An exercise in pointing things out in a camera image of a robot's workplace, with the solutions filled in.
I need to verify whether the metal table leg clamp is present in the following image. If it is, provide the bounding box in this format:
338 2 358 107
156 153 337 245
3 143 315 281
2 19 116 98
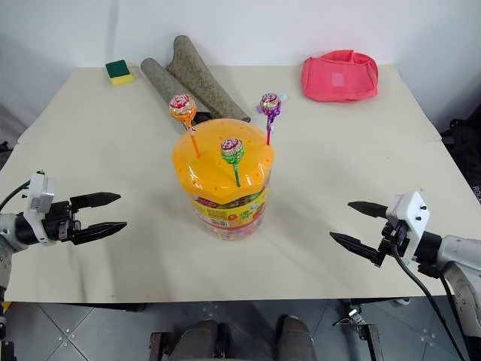
332 302 386 361

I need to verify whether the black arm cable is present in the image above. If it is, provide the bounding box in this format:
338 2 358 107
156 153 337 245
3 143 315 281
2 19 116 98
392 246 469 361
0 180 31 211

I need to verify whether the speckled grey rolled mat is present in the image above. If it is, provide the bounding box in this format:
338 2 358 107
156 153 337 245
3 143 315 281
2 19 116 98
140 57 216 133
165 35 251 123

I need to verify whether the green wrapped lollipop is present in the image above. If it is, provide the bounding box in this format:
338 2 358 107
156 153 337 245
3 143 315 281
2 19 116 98
219 137 245 188

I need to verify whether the black bag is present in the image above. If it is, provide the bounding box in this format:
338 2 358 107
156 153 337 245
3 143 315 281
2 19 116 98
439 118 481 206

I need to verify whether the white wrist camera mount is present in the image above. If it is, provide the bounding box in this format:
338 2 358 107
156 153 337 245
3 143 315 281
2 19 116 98
22 171 56 247
384 190 431 264

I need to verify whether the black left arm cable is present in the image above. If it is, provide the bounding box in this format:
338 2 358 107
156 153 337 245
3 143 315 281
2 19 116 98
0 180 31 211

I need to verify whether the orange wrapped lollipop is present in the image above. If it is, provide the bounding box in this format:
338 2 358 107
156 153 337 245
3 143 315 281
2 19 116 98
168 93 201 157

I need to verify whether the purple wrapped lollipop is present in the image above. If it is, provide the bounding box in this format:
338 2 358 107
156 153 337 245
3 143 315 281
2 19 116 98
259 93 283 147

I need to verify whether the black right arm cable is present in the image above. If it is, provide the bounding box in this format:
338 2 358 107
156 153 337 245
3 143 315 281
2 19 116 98
392 246 469 361

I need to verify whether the pink fabric bag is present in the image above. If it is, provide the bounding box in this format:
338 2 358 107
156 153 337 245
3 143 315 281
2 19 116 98
301 50 380 103

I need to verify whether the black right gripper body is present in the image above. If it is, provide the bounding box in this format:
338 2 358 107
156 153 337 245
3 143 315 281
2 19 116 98
377 220 411 260

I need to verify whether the orange lid lollipop jar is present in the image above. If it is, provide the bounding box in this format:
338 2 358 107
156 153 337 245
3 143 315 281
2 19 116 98
171 117 275 241

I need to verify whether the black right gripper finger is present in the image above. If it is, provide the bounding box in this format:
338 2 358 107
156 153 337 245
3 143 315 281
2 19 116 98
329 231 387 268
347 201 392 221

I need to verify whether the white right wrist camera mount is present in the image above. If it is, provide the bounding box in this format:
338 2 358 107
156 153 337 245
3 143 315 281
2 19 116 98
384 190 431 264

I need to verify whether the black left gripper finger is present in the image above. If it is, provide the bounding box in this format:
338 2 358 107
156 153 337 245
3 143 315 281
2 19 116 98
71 221 128 247
69 192 122 210

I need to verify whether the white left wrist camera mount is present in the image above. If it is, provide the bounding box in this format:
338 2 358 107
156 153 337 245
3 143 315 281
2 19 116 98
22 171 56 247

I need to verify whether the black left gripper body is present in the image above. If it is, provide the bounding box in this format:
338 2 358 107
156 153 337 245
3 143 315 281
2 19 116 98
41 199 82 242

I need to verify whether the green yellow sponge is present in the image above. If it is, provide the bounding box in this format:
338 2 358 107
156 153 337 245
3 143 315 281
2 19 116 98
104 59 137 88

